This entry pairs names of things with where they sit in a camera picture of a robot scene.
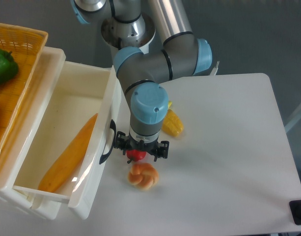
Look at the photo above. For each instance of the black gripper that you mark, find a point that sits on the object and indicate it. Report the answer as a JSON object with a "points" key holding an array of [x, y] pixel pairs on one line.
{"points": [[156, 149]]}

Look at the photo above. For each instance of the white top drawer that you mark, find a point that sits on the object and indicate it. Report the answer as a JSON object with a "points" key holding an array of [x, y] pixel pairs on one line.
{"points": [[81, 92]]}

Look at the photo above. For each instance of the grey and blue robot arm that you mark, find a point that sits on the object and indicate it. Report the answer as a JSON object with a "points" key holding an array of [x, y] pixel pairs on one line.
{"points": [[174, 53]]}

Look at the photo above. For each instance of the white drawer cabinet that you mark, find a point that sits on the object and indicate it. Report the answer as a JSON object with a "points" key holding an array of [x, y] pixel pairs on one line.
{"points": [[25, 126]]}

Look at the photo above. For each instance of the red toy bell pepper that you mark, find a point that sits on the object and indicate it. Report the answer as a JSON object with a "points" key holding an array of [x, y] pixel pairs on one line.
{"points": [[135, 155]]}

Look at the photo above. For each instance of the braided toy bread roll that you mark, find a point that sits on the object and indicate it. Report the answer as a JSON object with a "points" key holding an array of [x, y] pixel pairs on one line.
{"points": [[143, 176]]}

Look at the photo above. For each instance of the yellow toy corn cob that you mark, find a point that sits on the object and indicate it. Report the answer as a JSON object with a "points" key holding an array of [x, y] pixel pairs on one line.
{"points": [[172, 125]]}

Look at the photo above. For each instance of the long orange toy carrot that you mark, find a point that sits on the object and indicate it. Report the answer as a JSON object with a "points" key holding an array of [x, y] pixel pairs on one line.
{"points": [[70, 158]]}

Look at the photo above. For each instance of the orange wicker basket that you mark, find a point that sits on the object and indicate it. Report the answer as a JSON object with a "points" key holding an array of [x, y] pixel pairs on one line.
{"points": [[26, 46]]}

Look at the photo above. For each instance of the green toy bell pepper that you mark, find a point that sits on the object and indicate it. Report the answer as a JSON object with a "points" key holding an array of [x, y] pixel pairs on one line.
{"points": [[8, 66]]}

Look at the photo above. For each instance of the black device at table edge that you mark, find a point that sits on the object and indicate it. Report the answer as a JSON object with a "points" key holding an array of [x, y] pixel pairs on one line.
{"points": [[295, 207]]}

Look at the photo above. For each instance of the white chair frame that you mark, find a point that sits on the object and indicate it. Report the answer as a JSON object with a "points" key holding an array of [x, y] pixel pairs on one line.
{"points": [[293, 119]]}

